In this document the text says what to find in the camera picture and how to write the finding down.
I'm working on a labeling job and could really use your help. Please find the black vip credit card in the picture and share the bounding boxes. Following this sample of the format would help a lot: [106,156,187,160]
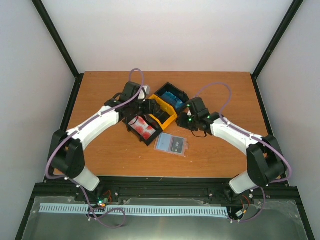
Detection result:
[170,136,186,155]

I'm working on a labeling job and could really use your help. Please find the pink card holder wallet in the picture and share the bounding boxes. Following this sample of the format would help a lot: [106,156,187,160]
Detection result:
[154,132,189,156]

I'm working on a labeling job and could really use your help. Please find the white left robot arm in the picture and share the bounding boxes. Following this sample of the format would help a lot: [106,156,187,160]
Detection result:
[45,81,160,202]

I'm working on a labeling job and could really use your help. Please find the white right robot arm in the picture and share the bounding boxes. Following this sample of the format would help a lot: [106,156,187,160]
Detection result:
[176,97,291,195]

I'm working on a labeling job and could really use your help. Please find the stack of red cards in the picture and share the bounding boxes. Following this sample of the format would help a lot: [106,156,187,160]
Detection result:
[128,116,156,140]

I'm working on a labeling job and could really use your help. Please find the stack of blue cards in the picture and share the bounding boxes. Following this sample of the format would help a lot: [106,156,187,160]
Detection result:
[161,91,184,111]

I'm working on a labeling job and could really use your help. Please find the black bin with red cards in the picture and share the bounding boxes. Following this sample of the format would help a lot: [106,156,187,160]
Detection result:
[122,115,163,146]

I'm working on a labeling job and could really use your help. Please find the black bin with blue cards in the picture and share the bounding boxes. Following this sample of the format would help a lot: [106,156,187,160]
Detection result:
[154,82,190,115]

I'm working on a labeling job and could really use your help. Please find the black cards in yellow bin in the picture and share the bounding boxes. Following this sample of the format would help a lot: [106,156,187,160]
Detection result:
[153,109,171,125]

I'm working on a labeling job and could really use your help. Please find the yellow plastic bin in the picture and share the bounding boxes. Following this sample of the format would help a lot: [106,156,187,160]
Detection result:
[145,94,178,131]

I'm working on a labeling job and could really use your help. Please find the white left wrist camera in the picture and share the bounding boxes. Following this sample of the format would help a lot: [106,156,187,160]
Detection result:
[138,85,151,101]

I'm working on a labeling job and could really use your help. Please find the black aluminium frame rail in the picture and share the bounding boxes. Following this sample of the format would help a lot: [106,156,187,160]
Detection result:
[14,0,316,240]

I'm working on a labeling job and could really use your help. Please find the light blue cable duct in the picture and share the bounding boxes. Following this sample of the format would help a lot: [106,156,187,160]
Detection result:
[38,203,228,218]

